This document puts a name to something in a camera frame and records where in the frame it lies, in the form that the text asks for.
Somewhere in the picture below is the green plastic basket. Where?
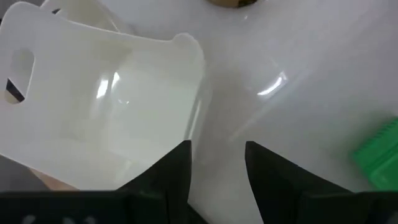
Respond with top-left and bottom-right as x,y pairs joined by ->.
352,116 -> 398,192

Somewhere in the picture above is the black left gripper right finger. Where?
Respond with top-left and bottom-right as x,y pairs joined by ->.
244,141 -> 398,224

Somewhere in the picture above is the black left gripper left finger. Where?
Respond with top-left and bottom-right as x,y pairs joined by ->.
0,139 -> 208,224

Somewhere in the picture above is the white plastic bin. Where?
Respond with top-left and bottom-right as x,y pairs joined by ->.
0,1 -> 206,192

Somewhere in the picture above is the white shade wooden base lamp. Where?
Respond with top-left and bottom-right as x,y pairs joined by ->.
205,0 -> 259,9

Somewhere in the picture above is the black table frame rail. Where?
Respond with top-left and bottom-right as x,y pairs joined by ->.
5,78 -> 25,104

